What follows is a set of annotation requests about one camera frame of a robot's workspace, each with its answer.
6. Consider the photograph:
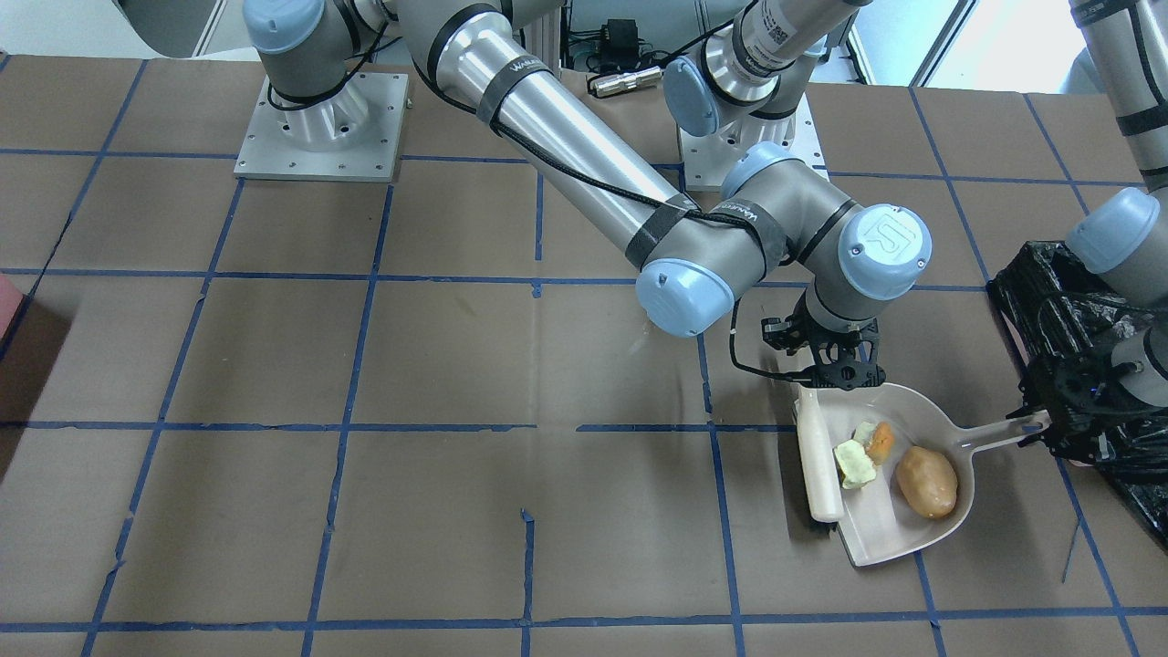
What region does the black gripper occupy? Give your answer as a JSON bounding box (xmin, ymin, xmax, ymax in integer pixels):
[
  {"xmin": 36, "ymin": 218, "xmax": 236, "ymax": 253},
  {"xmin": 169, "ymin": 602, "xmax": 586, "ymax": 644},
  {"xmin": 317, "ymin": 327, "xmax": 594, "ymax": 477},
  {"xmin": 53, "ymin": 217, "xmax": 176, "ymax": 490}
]
[
  {"xmin": 762, "ymin": 313, "xmax": 887, "ymax": 390},
  {"xmin": 1017, "ymin": 343, "xmax": 1164, "ymax": 466}
]

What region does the orange food scrap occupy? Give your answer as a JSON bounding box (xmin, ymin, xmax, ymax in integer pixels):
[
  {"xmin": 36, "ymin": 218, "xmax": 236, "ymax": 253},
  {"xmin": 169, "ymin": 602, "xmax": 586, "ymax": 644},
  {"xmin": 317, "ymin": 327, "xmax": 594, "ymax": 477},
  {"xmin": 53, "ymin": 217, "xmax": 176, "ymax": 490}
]
[{"xmin": 865, "ymin": 422, "xmax": 896, "ymax": 466}]

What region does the pale green food scrap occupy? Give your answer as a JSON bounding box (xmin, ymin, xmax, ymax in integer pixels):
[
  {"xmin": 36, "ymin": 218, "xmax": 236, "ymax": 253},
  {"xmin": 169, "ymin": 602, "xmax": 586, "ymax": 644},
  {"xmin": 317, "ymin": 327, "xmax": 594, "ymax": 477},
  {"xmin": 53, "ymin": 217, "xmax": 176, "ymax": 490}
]
[{"xmin": 833, "ymin": 440, "xmax": 878, "ymax": 490}]

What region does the brown potato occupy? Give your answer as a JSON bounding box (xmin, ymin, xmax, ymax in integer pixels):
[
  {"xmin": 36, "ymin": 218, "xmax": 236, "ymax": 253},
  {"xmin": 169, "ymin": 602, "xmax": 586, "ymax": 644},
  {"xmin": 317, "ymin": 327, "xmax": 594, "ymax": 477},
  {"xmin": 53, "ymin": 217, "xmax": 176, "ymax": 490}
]
[{"xmin": 894, "ymin": 445, "xmax": 958, "ymax": 519}]

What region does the white hand brush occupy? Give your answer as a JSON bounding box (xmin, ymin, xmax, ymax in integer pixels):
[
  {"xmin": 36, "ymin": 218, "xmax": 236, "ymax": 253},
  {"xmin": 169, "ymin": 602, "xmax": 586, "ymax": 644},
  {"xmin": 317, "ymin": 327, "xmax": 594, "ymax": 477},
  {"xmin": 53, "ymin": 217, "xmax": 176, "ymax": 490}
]
[{"xmin": 794, "ymin": 388, "xmax": 844, "ymax": 524}]

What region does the white plastic dustpan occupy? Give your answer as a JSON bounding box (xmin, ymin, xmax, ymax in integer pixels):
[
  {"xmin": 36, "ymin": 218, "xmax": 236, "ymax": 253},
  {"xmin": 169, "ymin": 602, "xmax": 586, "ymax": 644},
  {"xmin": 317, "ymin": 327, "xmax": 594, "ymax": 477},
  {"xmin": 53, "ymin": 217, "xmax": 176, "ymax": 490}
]
[{"xmin": 794, "ymin": 383, "xmax": 1052, "ymax": 567}]

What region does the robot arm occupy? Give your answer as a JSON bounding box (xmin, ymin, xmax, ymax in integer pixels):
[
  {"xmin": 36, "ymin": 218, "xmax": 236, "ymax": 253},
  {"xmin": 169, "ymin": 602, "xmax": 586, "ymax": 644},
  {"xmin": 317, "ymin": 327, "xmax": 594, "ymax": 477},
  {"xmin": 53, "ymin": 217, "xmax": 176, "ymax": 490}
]
[
  {"xmin": 242, "ymin": 1, "xmax": 932, "ymax": 390},
  {"xmin": 813, "ymin": 87, "xmax": 1164, "ymax": 480}
]

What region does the black bag lined bin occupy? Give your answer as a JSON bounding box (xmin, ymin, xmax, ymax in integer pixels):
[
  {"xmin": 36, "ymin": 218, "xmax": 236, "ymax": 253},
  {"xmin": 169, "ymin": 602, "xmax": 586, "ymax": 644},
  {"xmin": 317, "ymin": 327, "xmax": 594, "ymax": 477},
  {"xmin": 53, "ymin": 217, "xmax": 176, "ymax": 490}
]
[{"xmin": 987, "ymin": 241, "xmax": 1164, "ymax": 484}]

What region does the pink plastic bin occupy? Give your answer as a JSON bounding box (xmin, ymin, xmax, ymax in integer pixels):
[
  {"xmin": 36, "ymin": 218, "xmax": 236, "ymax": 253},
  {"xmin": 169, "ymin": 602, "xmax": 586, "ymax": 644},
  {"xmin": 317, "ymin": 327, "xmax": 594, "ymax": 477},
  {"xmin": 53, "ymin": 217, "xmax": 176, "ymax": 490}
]
[{"xmin": 0, "ymin": 274, "xmax": 26, "ymax": 345}]

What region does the black control box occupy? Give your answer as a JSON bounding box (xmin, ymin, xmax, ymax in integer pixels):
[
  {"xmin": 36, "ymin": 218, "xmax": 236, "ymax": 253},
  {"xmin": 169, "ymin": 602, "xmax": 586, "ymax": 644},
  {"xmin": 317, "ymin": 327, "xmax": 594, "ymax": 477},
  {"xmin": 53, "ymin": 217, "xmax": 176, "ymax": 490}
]
[{"xmin": 597, "ymin": 18, "xmax": 640, "ymax": 74}]

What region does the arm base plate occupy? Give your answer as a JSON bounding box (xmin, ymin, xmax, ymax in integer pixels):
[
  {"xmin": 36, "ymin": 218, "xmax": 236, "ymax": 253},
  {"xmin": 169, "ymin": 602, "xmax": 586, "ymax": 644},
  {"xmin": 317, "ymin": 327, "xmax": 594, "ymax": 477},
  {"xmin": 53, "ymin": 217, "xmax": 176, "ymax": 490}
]
[
  {"xmin": 677, "ymin": 91, "xmax": 829, "ymax": 193},
  {"xmin": 234, "ymin": 72, "xmax": 410, "ymax": 184}
]

